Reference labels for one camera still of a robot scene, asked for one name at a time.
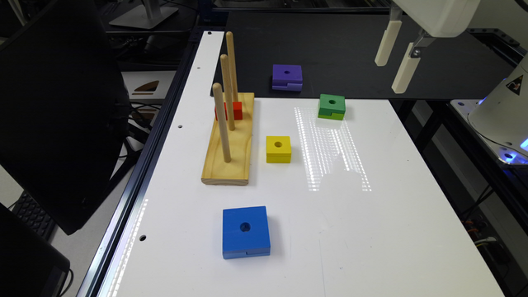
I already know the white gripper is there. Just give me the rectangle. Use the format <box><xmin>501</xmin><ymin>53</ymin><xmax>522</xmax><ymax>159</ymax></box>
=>
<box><xmin>375</xmin><ymin>0</ymin><xmax>480</xmax><ymax>94</ymax></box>

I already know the yellow wooden block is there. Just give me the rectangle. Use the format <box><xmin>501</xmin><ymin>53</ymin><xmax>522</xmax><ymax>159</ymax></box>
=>
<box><xmin>266</xmin><ymin>136</ymin><xmax>292</xmax><ymax>163</ymax></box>

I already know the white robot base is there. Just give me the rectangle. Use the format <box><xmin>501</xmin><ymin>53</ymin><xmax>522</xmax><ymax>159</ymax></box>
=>
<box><xmin>450</xmin><ymin>58</ymin><xmax>527</xmax><ymax>166</ymax></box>

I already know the green wooden block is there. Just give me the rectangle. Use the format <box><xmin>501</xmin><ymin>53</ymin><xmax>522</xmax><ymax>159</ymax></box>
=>
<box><xmin>318</xmin><ymin>94</ymin><xmax>346</xmax><ymax>120</ymax></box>

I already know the purple wooden block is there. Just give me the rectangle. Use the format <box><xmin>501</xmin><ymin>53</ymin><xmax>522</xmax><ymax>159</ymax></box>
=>
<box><xmin>271</xmin><ymin>64</ymin><xmax>303</xmax><ymax>92</ymax></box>

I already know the red wooden block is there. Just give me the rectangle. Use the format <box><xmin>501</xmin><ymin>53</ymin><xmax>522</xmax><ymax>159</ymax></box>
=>
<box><xmin>224</xmin><ymin>101</ymin><xmax>243</xmax><ymax>120</ymax></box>

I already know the blue wooden block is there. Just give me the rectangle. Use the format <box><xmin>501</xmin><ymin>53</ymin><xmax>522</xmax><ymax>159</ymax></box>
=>
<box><xmin>222</xmin><ymin>206</ymin><xmax>271</xmax><ymax>259</ymax></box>

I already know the rear wooden peg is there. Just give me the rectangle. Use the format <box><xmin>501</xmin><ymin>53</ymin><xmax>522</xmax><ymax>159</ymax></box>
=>
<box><xmin>225</xmin><ymin>31</ymin><xmax>238</xmax><ymax>102</ymax></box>

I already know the wooden peg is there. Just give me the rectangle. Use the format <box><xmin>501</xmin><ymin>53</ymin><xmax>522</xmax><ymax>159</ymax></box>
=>
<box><xmin>212</xmin><ymin>82</ymin><xmax>231</xmax><ymax>163</ymax></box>
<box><xmin>219</xmin><ymin>54</ymin><xmax>235</xmax><ymax>131</ymax></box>
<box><xmin>225</xmin><ymin>31</ymin><xmax>238</xmax><ymax>102</ymax></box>

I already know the middle wooden peg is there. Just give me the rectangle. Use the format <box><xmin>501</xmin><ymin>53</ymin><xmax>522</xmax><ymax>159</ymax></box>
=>
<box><xmin>219</xmin><ymin>54</ymin><xmax>235</xmax><ymax>131</ymax></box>

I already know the front wooden peg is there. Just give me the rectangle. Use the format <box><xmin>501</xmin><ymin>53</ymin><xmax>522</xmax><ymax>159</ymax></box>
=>
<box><xmin>212</xmin><ymin>82</ymin><xmax>231</xmax><ymax>163</ymax></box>

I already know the wooden peg base board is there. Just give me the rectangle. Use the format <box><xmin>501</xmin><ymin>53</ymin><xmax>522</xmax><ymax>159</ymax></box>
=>
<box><xmin>201</xmin><ymin>92</ymin><xmax>255</xmax><ymax>186</ymax></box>

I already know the silver monitor stand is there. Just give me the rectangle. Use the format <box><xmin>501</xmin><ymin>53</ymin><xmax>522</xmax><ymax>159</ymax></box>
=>
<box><xmin>109</xmin><ymin>0</ymin><xmax>179</xmax><ymax>30</ymax></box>

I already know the black monitor back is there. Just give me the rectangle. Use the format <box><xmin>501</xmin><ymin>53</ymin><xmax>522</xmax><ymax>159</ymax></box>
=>
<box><xmin>1</xmin><ymin>0</ymin><xmax>130</xmax><ymax>234</ymax></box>

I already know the black keyboard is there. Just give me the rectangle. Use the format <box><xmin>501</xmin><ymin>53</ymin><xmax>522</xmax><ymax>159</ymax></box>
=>
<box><xmin>12</xmin><ymin>191</ymin><xmax>56</xmax><ymax>241</ymax></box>

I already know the black monitor corner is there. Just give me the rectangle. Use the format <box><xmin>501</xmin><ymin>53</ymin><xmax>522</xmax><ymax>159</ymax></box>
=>
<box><xmin>1</xmin><ymin>206</ymin><xmax>70</xmax><ymax>297</ymax></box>

